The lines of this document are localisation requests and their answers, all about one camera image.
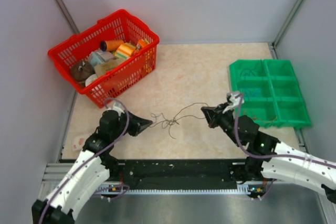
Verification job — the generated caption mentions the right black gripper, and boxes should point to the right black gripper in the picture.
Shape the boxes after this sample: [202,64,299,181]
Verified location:
[201,102,243,147]

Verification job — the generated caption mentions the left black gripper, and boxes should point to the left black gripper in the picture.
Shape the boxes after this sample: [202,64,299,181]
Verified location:
[111,109,152,140]

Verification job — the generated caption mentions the thin red wire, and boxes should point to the thin red wire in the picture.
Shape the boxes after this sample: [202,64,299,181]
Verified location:
[249,113,280,129]

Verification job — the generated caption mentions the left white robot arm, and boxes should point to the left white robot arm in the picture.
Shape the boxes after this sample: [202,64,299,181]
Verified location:
[32,109,153,223]

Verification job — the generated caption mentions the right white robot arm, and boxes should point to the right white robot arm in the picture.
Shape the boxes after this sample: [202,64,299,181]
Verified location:
[201,103,335,203]

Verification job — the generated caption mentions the red plastic shopping basket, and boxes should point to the red plastic shopping basket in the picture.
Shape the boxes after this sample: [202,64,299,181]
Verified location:
[48,9,160,108]

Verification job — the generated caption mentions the green compartment tray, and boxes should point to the green compartment tray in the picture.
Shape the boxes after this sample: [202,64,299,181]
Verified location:
[229,59,311,129]

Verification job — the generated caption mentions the white round lid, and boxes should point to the white round lid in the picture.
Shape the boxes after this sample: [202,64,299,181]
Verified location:
[85,74,98,87]

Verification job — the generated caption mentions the brown cardboard box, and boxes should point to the brown cardboard box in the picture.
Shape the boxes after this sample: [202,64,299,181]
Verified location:
[94,58,125,78]

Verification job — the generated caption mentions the yellow striped sponge pack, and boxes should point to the yellow striped sponge pack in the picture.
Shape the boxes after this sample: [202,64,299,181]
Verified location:
[114,42,136,59]

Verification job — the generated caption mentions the pale blue box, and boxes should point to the pale blue box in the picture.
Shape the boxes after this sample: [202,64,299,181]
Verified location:
[88,49,115,67]

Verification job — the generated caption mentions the brown round bun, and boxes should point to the brown round bun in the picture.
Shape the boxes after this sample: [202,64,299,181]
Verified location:
[70,60,95,82]

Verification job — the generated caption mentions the orange snack packet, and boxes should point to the orange snack packet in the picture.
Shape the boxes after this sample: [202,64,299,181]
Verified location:
[136,38,150,51]

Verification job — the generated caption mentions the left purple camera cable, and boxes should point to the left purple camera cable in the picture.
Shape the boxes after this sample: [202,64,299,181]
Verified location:
[39,98,131,224]

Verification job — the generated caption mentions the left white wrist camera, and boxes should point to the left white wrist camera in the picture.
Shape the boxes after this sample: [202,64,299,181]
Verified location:
[105,102,124,116]

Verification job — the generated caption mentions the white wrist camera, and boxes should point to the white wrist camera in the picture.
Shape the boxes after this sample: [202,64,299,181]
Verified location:
[105,102,124,116]
[223,91,244,114]

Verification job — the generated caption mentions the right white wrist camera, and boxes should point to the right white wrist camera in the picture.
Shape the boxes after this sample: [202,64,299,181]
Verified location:
[223,91,244,114]

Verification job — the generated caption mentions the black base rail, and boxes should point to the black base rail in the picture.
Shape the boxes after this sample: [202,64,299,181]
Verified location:
[108,159,264,190]

